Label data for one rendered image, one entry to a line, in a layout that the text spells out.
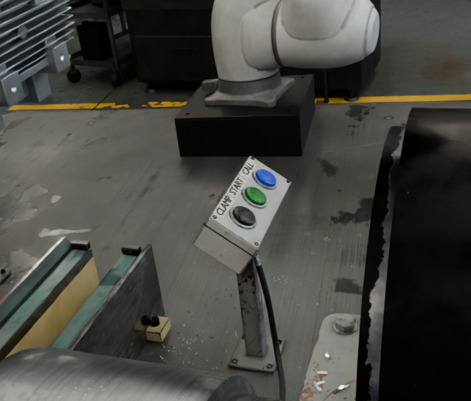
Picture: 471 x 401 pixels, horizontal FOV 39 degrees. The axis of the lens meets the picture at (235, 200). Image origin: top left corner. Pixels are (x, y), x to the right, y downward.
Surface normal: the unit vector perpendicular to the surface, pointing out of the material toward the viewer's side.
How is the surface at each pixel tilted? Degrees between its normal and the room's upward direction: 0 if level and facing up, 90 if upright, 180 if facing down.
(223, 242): 90
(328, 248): 0
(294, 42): 92
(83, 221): 0
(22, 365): 17
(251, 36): 86
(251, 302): 90
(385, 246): 31
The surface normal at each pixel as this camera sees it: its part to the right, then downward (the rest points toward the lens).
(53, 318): 0.95, 0.06
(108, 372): 0.01, -0.99
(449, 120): -0.08, -0.91
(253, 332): -0.30, 0.49
